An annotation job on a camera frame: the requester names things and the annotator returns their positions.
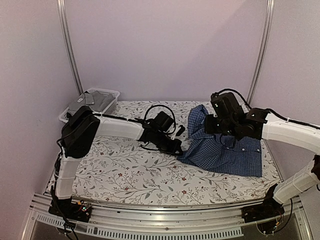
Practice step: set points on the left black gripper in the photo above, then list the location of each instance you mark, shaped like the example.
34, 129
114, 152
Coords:
173, 150

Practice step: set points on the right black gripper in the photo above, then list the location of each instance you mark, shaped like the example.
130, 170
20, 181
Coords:
209, 128

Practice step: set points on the blue plaid long sleeve shirt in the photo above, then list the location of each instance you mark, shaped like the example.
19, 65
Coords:
220, 154

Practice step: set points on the white plastic basket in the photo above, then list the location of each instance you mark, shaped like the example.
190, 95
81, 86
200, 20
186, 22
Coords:
64, 116

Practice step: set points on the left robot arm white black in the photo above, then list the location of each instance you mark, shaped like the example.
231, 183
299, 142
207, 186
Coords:
78, 134

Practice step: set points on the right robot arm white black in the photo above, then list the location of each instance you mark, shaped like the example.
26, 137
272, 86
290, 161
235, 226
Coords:
266, 124

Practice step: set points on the floral patterned table mat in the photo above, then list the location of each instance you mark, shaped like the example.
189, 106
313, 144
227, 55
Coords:
119, 170

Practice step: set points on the grey folded shirt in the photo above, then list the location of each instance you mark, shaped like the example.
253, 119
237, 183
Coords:
95, 100

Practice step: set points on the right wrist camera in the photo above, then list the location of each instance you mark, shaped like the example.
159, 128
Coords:
217, 101

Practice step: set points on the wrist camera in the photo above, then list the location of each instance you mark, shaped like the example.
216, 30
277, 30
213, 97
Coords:
179, 131
217, 101

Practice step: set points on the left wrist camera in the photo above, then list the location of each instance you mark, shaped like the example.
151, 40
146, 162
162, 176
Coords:
179, 131

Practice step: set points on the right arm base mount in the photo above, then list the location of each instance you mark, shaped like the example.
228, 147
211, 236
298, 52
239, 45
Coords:
269, 208

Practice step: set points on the aluminium front rail frame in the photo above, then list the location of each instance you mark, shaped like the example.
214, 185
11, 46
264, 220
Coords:
119, 221

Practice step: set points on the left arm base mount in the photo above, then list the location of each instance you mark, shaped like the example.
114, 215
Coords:
78, 211

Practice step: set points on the right aluminium corner post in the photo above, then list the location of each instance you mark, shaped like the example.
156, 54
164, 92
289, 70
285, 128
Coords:
270, 5

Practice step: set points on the aluminium corner post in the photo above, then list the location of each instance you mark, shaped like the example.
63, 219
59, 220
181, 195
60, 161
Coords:
270, 5
68, 45

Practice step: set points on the left aluminium corner post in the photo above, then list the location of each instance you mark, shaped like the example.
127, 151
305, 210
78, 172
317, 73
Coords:
68, 45

